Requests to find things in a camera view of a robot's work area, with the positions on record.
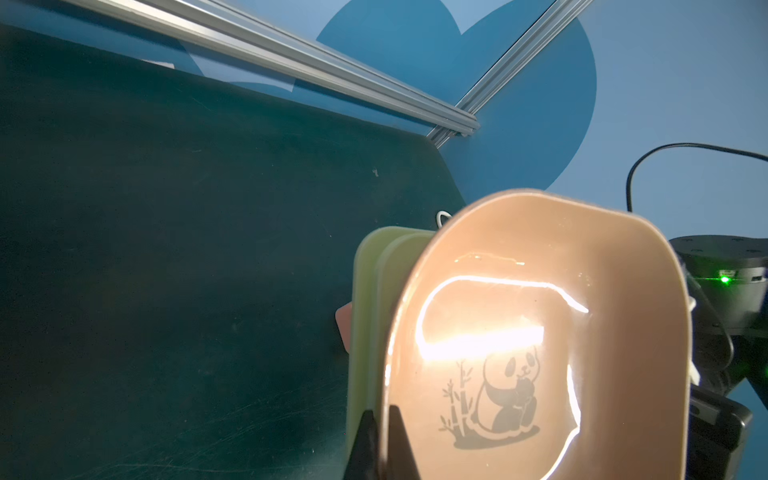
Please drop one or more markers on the aluminium frame post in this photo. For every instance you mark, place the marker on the aluminium frame post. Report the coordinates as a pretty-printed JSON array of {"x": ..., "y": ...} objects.
[{"x": 493, "y": 41}]

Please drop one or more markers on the green electronic scale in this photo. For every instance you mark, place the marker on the green electronic scale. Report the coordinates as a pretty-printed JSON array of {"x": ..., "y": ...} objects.
[{"x": 382, "y": 264}]

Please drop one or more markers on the pink panda dish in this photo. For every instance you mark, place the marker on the pink panda dish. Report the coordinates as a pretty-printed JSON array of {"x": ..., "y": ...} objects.
[{"x": 539, "y": 337}]

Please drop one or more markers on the aluminium frame rail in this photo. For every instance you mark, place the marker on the aluminium frame rail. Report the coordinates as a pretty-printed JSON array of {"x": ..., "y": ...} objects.
[{"x": 228, "y": 31}]

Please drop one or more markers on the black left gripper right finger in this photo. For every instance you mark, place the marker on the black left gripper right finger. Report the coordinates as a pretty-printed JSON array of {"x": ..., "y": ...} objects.
[{"x": 400, "y": 462}]

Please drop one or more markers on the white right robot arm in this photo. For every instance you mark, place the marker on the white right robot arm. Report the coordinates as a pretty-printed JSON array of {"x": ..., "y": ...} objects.
[{"x": 727, "y": 279}]

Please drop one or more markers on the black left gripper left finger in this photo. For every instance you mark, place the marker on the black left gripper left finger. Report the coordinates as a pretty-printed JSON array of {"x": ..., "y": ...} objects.
[{"x": 363, "y": 458}]

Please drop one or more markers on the orange power strip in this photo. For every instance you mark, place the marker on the orange power strip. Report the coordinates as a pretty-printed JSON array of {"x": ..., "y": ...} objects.
[{"x": 343, "y": 318}]

